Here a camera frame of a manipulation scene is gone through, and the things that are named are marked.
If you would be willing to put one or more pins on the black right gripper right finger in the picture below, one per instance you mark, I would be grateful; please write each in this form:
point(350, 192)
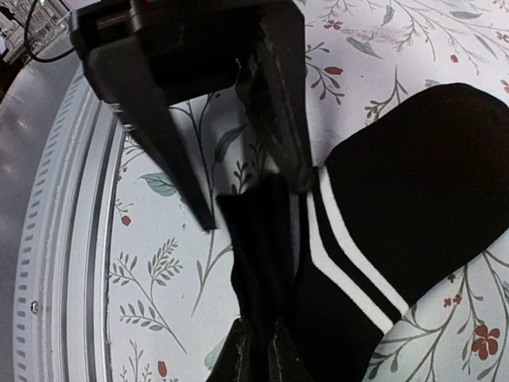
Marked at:
point(284, 362)

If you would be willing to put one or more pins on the aluminium front rail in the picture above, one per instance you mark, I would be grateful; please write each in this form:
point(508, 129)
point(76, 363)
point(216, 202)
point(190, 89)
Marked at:
point(60, 147)

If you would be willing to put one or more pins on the black sock with white stripes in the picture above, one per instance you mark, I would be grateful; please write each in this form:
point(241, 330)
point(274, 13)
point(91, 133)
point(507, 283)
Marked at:
point(395, 208)

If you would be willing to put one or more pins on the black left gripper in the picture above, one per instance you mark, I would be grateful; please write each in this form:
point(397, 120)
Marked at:
point(132, 50)

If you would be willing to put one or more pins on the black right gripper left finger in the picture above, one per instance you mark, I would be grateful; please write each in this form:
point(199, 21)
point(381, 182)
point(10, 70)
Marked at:
point(241, 359)

